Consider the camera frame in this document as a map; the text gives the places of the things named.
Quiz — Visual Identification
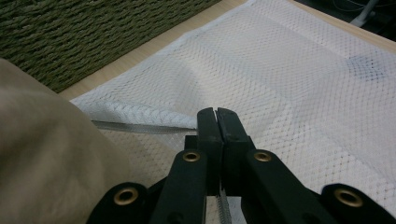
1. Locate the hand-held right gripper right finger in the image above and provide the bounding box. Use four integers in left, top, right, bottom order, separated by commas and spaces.
217, 106, 256, 197

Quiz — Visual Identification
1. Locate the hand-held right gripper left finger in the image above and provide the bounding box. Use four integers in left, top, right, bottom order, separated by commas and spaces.
184, 106, 224, 197

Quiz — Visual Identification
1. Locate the white mesh laundry bag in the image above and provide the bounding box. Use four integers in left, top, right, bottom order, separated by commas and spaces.
69, 0, 396, 224

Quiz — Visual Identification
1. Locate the beige cloth garment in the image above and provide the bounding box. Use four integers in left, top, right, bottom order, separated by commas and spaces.
0, 57, 152, 224

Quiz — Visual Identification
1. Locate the green woven basket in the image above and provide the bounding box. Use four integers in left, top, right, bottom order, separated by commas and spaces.
0, 0, 222, 94

